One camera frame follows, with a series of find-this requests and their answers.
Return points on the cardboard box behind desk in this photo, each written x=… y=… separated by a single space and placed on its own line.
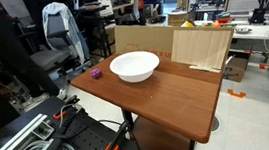
x=157 y=40

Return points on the white plastic bowl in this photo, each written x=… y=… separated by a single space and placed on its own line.
x=134 y=66

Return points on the brown wooden desk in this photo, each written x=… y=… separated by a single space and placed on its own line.
x=171 y=110

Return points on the person in black clothes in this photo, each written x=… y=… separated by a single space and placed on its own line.
x=14 y=56

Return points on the orange floor bracket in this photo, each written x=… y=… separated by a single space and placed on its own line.
x=239 y=95

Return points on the light jacket on chair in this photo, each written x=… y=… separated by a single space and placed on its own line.
x=68 y=23

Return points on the small cardboard box on floor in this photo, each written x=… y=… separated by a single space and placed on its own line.
x=236 y=67

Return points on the orange black clamp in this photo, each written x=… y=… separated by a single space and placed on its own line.
x=115 y=143

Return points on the white background table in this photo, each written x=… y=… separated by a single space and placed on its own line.
x=243 y=30

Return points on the grey office chair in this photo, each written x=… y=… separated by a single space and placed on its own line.
x=64 y=57

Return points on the black robot arm in background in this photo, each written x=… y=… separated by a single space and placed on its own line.
x=258 y=15

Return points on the purple toy grape bunch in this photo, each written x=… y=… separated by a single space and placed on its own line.
x=95 y=73

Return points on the light wooden board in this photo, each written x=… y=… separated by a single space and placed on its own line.
x=202 y=48

